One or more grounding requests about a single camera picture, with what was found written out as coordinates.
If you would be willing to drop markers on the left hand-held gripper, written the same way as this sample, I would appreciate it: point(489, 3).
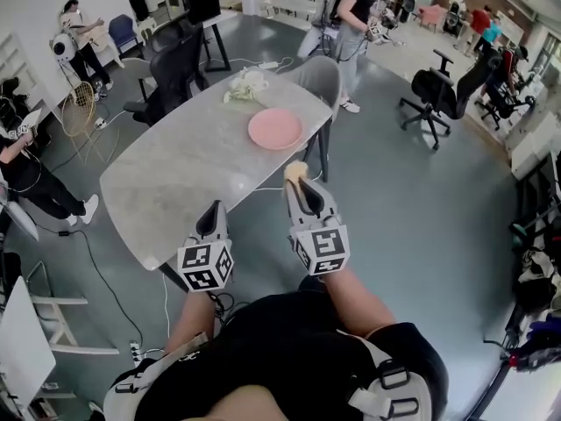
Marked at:
point(203, 266)

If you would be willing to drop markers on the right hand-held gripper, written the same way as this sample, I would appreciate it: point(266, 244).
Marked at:
point(322, 246)

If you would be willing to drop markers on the beige object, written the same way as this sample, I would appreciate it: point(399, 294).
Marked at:
point(297, 170)

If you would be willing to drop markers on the pink big plate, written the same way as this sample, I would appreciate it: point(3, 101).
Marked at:
point(274, 127)

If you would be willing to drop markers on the person's right forearm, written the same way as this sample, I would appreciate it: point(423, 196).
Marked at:
point(359, 301)

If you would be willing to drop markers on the person's left forearm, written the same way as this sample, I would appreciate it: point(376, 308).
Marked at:
point(188, 323)

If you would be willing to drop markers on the grey shell chair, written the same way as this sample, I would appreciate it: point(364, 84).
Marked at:
point(322, 83)

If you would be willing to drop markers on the white flower bunch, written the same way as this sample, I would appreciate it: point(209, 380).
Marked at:
point(239, 91)

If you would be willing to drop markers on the white cup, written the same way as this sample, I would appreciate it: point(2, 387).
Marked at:
point(254, 79)

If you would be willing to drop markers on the person's black shirt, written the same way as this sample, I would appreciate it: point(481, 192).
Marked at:
point(280, 344)

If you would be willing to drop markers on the white power strip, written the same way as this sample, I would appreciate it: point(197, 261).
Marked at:
point(268, 65)
point(136, 351)

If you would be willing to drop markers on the black mesh office chair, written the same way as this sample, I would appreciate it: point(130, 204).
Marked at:
point(175, 81)

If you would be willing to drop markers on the pale grey chair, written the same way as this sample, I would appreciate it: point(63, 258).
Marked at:
point(137, 79)

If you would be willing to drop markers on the grey shell backpack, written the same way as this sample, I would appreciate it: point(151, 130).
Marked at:
point(19, 217)

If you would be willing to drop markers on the white shelving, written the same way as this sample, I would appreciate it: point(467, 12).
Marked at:
point(289, 2)

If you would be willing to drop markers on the blue chair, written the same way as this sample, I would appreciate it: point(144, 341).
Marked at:
point(122, 33)

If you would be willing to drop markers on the pink armchair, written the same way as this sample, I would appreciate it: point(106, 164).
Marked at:
point(431, 18)

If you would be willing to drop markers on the white board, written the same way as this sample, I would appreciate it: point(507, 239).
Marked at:
point(24, 344)

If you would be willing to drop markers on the white round backpack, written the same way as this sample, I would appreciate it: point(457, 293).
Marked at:
point(66, 47)

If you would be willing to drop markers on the white cabinet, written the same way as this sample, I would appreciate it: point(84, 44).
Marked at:
point(534, 151)

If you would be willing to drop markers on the pile of clothes and bags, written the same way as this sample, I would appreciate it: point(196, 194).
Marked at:
point(537, 287)

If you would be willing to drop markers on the white frame stool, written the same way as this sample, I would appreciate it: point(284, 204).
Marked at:
point(61, 318)

